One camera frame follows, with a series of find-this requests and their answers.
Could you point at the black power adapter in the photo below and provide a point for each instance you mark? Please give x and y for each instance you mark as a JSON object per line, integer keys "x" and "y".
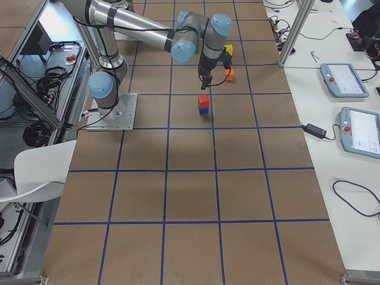
{"x": 314, "y": 130}

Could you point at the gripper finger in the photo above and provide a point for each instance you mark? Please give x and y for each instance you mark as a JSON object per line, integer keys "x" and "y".
{"x": 205, "y": 81}

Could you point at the blue wooden block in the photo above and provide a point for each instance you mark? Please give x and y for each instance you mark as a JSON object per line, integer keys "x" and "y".
{"x": 203, "y": 110}

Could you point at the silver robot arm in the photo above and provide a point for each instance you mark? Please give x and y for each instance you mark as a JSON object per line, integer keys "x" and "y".
{"x": 119, "y": 36}

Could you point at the white chair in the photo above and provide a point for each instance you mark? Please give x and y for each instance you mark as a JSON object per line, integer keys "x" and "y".
{"x": 40, "y": 173}

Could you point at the orange wooden block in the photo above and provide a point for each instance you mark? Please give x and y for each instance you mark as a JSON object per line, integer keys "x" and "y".
{"x": 229, "y": 75}

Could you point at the near teach pendant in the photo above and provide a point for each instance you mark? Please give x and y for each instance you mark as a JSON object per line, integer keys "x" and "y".
{"x": 359, "y": 131}

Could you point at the yellow wooden block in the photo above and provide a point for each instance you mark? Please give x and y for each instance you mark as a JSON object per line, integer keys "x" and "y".
{"x": 229, "y": 49}

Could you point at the orange snack packet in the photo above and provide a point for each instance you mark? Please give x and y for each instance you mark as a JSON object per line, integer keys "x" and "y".
{"x": 70, "y": 59}

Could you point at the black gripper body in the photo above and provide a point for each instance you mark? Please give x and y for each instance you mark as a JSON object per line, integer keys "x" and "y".
{"x": 207, "y": 66}

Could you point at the teach pendant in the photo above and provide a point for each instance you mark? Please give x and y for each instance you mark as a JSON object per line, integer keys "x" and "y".
{"x": 359, "y": 131}
{"x": 343, "y": 81}

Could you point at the red wooden block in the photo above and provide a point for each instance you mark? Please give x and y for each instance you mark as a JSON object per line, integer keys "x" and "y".
{"x": 203, "y": 101}

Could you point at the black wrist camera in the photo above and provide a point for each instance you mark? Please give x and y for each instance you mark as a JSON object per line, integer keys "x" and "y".
{"x": 227, "y": 60}

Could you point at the far teach pendant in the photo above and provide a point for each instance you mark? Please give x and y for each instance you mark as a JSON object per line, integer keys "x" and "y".
{"x": 343, "y": 81}

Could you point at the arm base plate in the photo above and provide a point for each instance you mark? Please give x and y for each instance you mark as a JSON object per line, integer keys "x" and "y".
{"x": 122, "y": 117}

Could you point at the aluminium frame post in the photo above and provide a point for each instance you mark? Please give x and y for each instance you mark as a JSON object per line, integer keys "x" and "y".
{"x": 298, "y": 23}

